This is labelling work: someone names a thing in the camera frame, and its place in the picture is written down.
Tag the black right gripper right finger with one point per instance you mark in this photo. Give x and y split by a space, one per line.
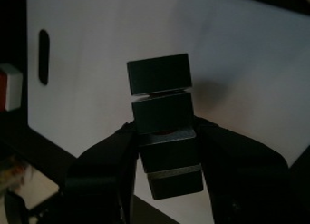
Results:
246 176

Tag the black toy sushi roll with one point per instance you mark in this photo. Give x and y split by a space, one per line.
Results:
160 112

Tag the white cutting board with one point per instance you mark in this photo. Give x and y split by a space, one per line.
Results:
100 37

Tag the red white toy block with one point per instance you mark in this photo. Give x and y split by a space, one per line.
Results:
12 88

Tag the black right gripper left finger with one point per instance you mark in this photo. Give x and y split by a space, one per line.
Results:
100 176

